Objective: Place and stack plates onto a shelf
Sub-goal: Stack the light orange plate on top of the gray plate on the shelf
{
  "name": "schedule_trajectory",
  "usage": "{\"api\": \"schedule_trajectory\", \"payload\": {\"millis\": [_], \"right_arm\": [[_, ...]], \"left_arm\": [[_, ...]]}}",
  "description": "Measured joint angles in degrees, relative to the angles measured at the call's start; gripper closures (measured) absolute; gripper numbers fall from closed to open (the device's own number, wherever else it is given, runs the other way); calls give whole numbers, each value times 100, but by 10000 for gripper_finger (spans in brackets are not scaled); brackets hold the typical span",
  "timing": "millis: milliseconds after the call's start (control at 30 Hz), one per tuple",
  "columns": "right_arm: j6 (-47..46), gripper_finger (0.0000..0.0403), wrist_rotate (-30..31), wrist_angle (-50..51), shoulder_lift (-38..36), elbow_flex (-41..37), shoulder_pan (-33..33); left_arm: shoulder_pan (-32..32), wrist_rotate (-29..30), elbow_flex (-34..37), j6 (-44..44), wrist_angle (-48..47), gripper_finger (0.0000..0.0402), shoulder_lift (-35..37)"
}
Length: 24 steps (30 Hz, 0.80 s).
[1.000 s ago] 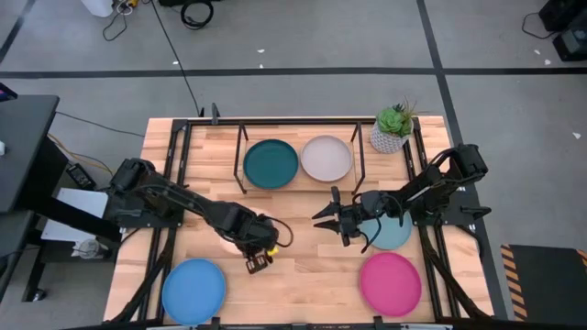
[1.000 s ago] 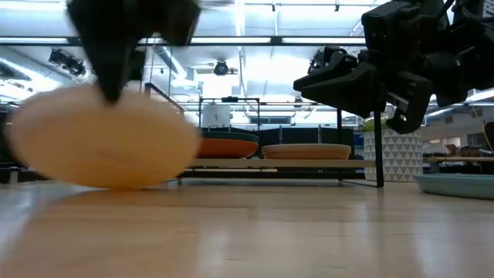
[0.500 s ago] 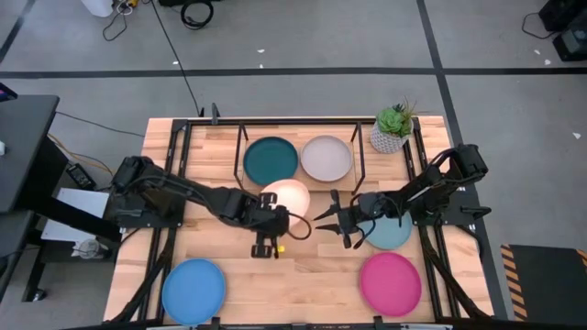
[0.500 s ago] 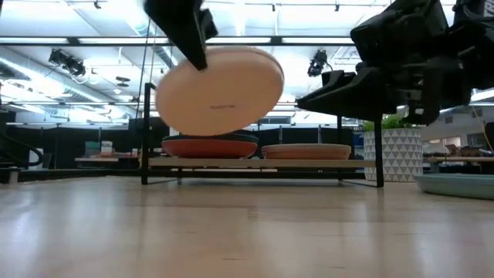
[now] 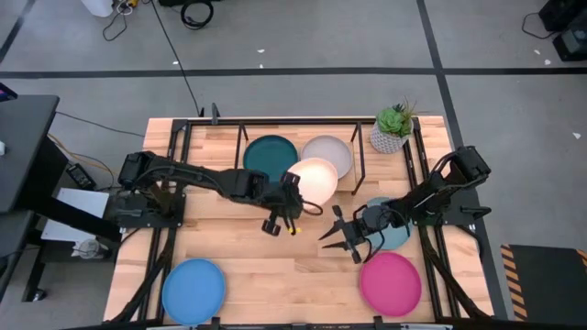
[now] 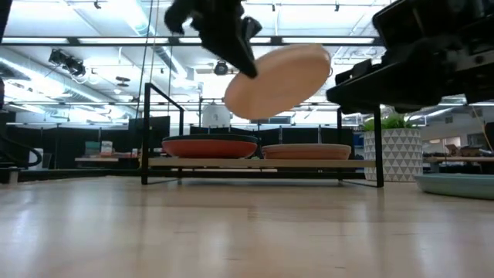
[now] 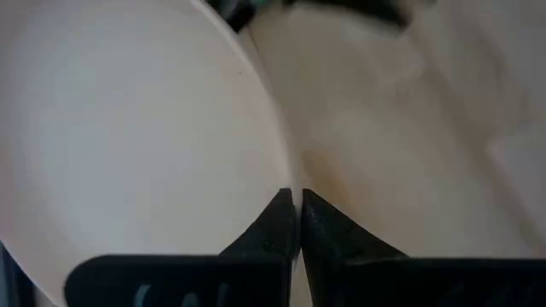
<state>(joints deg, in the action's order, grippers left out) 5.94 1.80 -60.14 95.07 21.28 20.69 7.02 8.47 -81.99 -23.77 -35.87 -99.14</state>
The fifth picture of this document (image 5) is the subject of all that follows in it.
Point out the pink plate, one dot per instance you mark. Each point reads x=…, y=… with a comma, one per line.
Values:
x=390, y=284

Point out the black aluminium rig frame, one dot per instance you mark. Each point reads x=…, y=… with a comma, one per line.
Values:
x=298, y=121

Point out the black metal dish rack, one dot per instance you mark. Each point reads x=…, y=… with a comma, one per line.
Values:
x=347, y=184

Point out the black desk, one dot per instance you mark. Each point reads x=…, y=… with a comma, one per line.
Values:
x=23, y=146

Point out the light blue plate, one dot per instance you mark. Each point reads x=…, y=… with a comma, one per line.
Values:
x=395, y=238

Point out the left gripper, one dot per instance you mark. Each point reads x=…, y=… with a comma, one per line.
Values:
x=286, y=201

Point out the warm grey plate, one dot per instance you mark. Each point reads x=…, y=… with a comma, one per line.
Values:
x=328, y=149

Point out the white sheet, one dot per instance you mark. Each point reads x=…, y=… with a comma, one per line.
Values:
x=87, y=201

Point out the black hazard striped mat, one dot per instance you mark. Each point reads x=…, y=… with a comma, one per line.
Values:
x=550, y=284

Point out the small yellow tag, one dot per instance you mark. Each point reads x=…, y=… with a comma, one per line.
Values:
x=296, y=230

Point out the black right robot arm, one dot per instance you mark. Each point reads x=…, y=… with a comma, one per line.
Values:
x=463, y=167

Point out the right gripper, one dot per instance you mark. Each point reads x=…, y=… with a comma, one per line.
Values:
x=371, y=224

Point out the black equipment case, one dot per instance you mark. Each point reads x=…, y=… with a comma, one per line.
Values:
x=564, y=14
x=573, y=46

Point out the black power adapter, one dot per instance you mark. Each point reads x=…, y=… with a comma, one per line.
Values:
x=81, y=176

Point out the white bin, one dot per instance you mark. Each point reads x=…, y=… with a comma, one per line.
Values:
x=97, y=7

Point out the dark teal plate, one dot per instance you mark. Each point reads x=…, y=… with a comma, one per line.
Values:
x=268, y=156

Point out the pale peach plate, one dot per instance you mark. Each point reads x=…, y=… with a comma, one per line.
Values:
x=316, y=181

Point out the small dark device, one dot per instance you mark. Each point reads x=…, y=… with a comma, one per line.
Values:
x=5, y=94

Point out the succulent in white patterned pot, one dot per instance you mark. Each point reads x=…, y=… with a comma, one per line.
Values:
x=387, y=137

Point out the bright blue plate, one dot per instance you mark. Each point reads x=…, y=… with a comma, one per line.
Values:
x=192, y=291

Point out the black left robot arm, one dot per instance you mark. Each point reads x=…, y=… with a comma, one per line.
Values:
x=183, y=172

